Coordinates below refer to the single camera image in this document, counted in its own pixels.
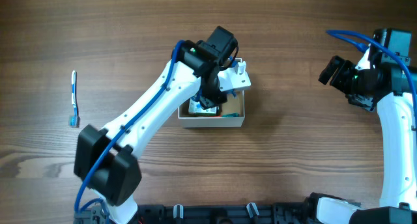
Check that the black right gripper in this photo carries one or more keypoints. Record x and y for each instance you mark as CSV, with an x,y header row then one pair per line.
x,y
344,68

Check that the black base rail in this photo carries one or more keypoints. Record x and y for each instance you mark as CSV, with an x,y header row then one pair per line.
x,y
250,213

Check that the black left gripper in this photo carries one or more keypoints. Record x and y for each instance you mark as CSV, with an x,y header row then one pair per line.
x,y
210,99

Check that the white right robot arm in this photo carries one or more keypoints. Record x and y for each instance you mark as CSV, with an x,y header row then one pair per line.
x,y
397,204

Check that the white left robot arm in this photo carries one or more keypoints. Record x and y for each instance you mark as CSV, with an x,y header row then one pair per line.
x,y
106,159

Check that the Colgate toothpaste tube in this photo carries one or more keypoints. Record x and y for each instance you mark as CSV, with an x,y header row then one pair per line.
x,y
231,115

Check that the white cardboard box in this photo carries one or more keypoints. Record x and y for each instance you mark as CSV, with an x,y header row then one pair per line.
x,y
234,104

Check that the green white soap box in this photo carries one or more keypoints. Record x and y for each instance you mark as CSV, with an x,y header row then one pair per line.
x,y
195,108

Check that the blue white toothbrush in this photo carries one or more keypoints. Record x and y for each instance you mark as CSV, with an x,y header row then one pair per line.
x,y
74,119

